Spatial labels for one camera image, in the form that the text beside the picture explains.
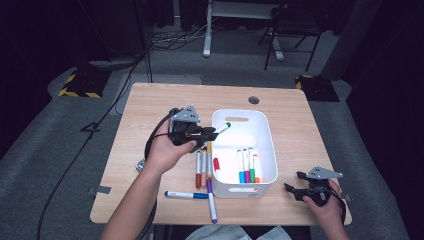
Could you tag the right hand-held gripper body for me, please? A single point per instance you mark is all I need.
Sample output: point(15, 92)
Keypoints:
point(316, 191)

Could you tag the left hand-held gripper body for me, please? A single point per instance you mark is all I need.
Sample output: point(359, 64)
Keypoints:
point(183, 128)

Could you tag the dark green marker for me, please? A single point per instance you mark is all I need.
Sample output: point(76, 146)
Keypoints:
point(224, 127)

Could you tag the yellow marker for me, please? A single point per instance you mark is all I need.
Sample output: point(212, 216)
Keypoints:
point(209, 163)

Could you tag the red marker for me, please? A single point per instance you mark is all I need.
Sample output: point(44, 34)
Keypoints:
point(216, 164)

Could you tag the salmon pink marker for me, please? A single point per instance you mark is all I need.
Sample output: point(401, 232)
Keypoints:
point(203, 168)

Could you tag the brown marker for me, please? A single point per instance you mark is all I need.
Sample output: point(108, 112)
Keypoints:
point(198, 170)

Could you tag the white plastic bin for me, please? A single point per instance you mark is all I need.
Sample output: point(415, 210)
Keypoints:
point(245, 143)

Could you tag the orange marker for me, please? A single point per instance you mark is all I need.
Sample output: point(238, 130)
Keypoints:
point(257, 168)

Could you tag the light blue marker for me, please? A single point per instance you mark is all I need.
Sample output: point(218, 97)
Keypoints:
point(241, 166)

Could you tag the magenta marker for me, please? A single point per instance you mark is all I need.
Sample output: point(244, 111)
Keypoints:
point(246, 166)

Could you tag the light green marker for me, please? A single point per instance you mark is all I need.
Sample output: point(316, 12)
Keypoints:
point(252, 165)

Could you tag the dark blue marker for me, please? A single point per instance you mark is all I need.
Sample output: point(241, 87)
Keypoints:
point(186, 194)

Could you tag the purple marker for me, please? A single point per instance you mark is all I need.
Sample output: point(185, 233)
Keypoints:
point(212, 203)

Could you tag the person's right hand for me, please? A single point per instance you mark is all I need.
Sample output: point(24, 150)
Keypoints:
point(328, 210)

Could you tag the person's left hand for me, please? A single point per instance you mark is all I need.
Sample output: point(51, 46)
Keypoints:
point(165, 155)

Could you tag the grey table grommet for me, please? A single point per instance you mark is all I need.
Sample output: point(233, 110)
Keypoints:
point(253, 100)

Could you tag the black stand pole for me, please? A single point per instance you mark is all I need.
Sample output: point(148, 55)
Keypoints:
point(149, 71)

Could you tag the black yellow striped stand base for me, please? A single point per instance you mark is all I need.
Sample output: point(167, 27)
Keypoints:
point(316, 88)
point(83, 85)

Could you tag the black chair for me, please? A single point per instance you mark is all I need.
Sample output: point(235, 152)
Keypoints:
point(293, 25)

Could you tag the grey curtain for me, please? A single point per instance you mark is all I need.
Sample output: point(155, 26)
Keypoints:
point(350, 40)

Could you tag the grey metal table bracket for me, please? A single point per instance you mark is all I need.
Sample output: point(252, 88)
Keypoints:
point(347, 197)

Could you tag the white desk frame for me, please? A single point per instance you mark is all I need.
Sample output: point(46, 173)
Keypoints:
point(207, 33)

